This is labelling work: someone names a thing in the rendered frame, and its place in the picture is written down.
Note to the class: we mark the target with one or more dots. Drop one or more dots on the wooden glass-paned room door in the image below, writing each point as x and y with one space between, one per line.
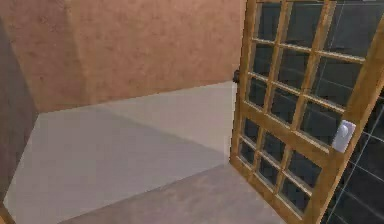
287 133

